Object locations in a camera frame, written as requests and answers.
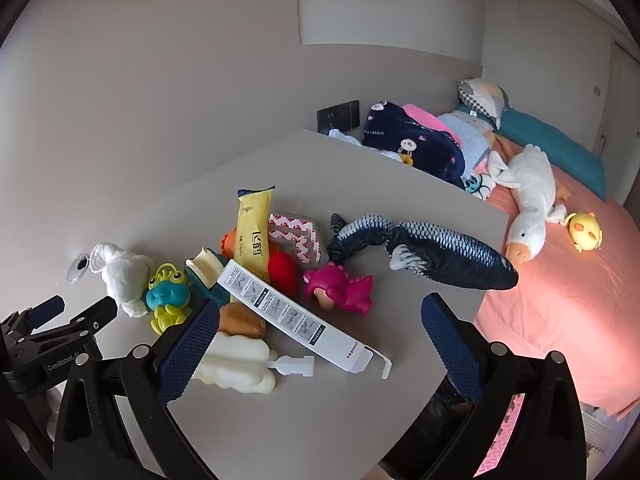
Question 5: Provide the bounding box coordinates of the yellow chick plush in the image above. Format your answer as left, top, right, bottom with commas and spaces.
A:
565, 211, 603, 253

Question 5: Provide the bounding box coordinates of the white door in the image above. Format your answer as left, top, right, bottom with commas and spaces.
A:
607, 42, 640, 206

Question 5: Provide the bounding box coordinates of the orange rubber toy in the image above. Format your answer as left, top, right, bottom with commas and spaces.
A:
220, 227, 241, 261

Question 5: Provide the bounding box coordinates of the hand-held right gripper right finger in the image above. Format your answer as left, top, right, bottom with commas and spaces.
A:
420, 292, 588, 480

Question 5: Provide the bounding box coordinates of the navy printed blanket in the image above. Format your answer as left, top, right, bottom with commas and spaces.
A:
362, 101, 467, 188

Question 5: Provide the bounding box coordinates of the cream rubber toy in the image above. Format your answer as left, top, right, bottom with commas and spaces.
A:
192, 332, 277, 395

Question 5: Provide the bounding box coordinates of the teal pillow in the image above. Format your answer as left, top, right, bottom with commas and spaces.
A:
495, 107, 607, 201

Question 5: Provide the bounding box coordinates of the pink dinosaur toy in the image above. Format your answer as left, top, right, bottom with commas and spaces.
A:
301, 261, 374, 317

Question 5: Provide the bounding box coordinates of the pink bed cover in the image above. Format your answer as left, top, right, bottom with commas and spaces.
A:
470, 130, 640, 418

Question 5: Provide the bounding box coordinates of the long white printed box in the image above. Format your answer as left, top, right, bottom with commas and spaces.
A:
216, 258, 393, 380

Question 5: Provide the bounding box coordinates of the brown rubber toy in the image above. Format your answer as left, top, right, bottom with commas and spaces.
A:
218, 302, 267, 343

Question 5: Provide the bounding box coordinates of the silver cable grommet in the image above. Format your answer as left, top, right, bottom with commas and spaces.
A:
66, 255, 91, 283

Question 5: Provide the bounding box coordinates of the white cartoon printed cloth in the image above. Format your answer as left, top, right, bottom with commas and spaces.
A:
462, 172, 498, 201

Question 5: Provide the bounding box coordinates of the yellow snack packet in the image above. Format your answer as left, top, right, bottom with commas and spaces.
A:
234, 185, 277, 273

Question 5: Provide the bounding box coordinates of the white goose plush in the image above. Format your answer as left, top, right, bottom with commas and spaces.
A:
487, 143, 571, 265

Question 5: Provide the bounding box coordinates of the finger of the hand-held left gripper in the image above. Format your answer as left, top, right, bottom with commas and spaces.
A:
0, 296, 67, 346
20, 296, 118, 356

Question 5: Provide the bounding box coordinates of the small white cloth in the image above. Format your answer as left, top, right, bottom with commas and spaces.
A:
327, 128, 363, 147

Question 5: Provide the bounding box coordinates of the green and blue frog toy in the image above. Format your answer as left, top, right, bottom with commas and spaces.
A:
145, 261, 193, 336

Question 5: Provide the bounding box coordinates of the pink cloth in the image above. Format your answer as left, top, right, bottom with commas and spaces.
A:
401, 104, 463, 143

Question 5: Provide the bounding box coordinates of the teal and cream whale toy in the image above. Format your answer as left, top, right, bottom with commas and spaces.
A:
184, 246, 232, 306

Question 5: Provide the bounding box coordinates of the light blue blanket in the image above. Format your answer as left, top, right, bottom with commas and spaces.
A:
437, 111, 496, 181

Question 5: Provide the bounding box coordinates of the patchwork pillow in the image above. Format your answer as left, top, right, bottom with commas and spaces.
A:
457, 78, 512, 130

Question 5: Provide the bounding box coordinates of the black wall switch panel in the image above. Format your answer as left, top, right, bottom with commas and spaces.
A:
316, 100, 361, 132

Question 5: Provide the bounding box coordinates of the white plastic clip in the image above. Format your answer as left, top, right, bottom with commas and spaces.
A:
267, 354, 316, 378

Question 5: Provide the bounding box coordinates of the white plush toy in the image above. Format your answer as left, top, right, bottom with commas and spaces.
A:
89, 241, 153, 318

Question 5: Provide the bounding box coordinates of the red patterned white box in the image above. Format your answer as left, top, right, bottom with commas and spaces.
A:
267, 211, 327, 268

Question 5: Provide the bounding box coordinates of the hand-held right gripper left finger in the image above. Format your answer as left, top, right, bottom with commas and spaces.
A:
52, 300, 231, 480

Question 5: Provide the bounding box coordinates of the red rubber toy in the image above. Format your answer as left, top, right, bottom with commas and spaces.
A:
267, 251, 301, 293

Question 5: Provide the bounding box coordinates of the blue fish plush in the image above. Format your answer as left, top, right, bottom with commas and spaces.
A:
326, 212, 519, 292

